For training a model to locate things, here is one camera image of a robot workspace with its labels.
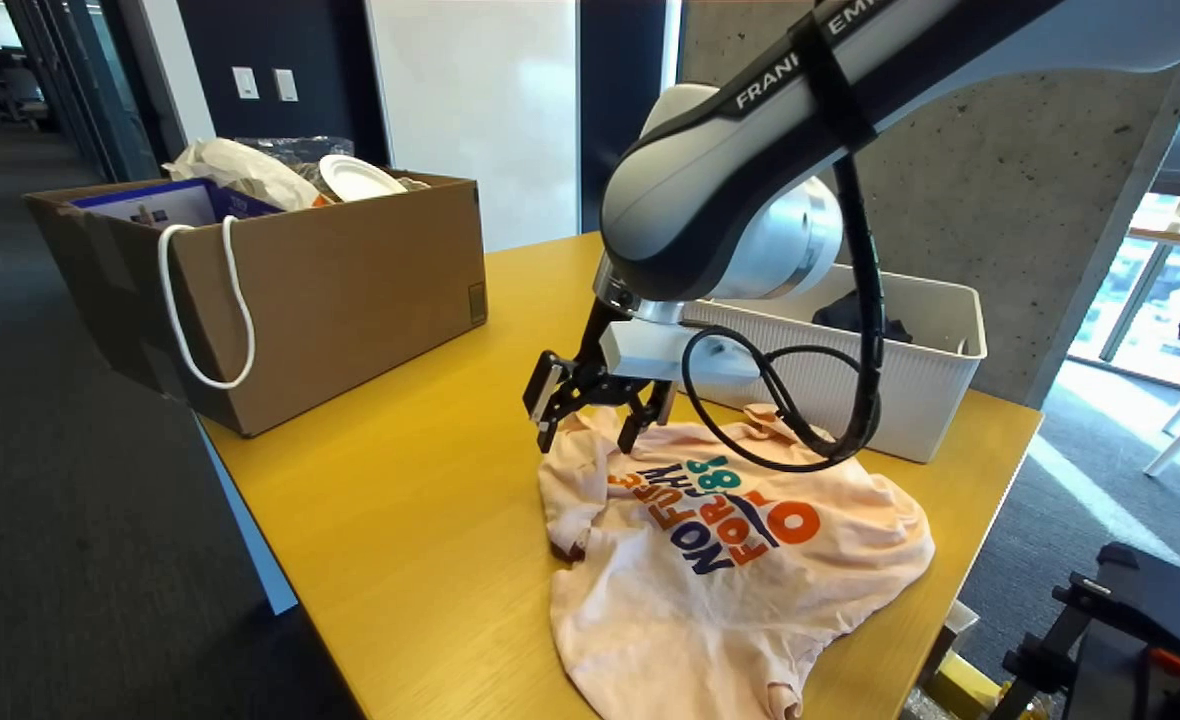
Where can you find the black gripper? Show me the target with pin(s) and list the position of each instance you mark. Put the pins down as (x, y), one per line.
(604, 375)

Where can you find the pink printed t-shirt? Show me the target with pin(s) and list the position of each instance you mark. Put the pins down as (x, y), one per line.
(693, 626)

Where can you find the brown cardboard box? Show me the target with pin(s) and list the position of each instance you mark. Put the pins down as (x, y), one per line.
(349, 295)

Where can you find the white plastic bin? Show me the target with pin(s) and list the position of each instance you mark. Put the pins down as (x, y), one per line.
(923, 385)

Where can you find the white plate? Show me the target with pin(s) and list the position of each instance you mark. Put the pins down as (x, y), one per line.
(358, 176)

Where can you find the white cloth bag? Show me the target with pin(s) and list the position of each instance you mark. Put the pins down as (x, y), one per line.
(251, 175)

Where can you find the grey concrete pillar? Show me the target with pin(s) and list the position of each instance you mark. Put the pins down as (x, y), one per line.
(1013, 201)

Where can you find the purple flat box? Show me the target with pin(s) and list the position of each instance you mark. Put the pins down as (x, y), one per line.
(163, 201)

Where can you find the black stand equipment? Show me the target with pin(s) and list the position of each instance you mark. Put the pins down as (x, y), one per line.
(1135, 641)

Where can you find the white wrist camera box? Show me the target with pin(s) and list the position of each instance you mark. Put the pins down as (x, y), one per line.
(640, 348)

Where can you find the white wall outlet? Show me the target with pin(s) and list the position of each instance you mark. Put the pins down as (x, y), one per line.
(245, 85)
(286, 85)

